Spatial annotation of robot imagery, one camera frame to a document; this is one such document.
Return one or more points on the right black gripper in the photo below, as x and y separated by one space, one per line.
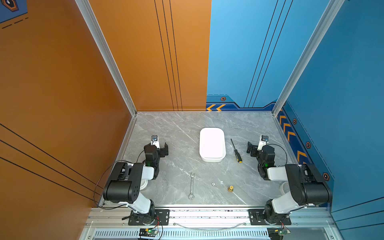
254 149

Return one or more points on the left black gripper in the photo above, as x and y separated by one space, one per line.
163 151

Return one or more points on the black yellow screwdriver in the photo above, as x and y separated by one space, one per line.
237 154

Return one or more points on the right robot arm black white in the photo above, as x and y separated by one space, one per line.
307 186

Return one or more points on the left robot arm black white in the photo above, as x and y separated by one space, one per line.
124 184

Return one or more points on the white plastic bin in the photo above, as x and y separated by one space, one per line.
212 146

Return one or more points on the white round lid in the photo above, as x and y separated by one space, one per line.
143 185

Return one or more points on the tape roll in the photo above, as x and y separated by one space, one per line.
284 188

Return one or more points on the silver open-end wrench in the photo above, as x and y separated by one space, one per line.
191 195

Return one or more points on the left green circuit board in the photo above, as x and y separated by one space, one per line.
148 234

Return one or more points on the green circuit board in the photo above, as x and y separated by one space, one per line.
148 234
276 234

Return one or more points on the right green circuit board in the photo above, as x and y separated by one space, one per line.
276 234

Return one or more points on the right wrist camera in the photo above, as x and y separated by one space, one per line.
262 142

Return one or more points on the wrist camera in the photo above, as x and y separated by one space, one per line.
155 141
262 142

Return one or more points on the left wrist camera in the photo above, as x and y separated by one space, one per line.
155 141

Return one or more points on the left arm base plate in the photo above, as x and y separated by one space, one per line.
151 218

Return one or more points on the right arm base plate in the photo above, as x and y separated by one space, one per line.
260 217

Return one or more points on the aluminium front frame rail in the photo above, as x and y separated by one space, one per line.
216 222

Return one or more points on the right aluminium corner post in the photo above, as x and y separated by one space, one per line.
318 34

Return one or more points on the aluminium corner post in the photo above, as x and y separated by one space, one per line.
101 42
318 34

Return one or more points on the left aluminium corner post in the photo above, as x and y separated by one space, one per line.
101 42

